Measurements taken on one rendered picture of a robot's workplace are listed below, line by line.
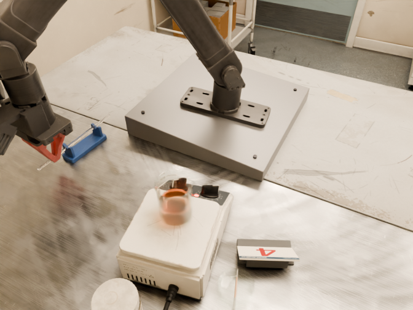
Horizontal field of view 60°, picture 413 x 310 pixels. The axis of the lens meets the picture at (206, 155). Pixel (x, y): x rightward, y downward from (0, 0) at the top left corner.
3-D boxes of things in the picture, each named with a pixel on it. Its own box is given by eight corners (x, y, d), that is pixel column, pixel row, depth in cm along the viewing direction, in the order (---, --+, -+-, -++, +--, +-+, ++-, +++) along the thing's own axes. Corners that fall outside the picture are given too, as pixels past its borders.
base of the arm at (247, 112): (270, 99, 72) (278, 81, 77) (179, 75, 76) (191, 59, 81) (263, 129, 78) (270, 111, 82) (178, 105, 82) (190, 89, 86)
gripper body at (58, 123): (46, 149, 62) (31, 115, 57) (10, 128, 67) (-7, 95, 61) (74, 128, 66) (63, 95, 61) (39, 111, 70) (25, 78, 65)
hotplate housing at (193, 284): (167, 188, 69) (164, 158, 64) (233, 203, 67) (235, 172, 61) (114, 294, 54) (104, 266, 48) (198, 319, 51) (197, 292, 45)
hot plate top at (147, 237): (150, 190, 58) (149, 186, 58) (221, 206, 56) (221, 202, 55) (117, 251, 50) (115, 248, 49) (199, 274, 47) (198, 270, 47)
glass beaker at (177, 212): (163, 235, 51) (157, 198, 46) (155, 208, 55) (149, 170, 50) (203, 225, 53) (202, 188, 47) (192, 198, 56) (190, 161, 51)
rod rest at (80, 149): (96, 133, 82) (93, 120, 79) (107, 138, 81) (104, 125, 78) (62, 158, 76) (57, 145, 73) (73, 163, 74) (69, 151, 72)
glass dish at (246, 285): (233, 267, 57) (233, 260, 55) (260, 290, 54) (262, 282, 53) (209, 291, 54) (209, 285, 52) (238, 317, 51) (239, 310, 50)
